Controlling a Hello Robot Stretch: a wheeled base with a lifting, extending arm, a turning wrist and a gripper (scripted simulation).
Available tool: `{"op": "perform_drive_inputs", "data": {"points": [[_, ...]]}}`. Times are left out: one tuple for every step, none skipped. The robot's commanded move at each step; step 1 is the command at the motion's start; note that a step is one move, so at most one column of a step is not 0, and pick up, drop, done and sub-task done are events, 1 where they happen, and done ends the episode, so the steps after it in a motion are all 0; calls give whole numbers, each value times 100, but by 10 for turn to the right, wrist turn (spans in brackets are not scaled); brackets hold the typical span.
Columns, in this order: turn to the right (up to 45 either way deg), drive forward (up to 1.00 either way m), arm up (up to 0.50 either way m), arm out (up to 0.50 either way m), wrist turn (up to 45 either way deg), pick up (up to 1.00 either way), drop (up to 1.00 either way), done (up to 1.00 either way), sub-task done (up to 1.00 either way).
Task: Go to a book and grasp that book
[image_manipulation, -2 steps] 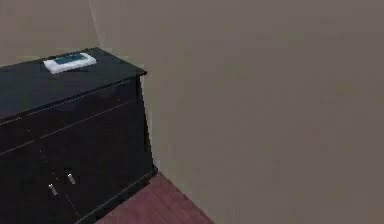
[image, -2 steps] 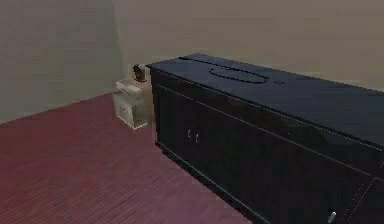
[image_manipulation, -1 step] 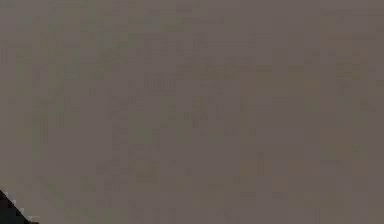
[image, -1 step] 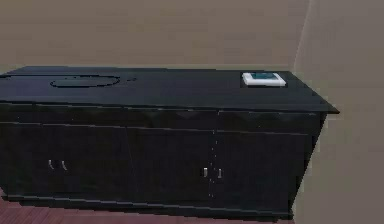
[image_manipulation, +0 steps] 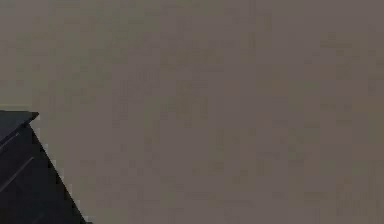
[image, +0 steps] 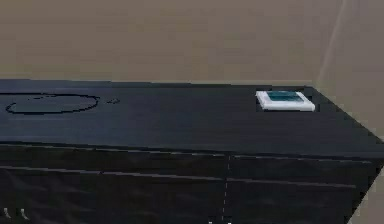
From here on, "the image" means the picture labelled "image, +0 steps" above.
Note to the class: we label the black chest of drawers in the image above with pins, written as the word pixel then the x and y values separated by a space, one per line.
pixel 173 156

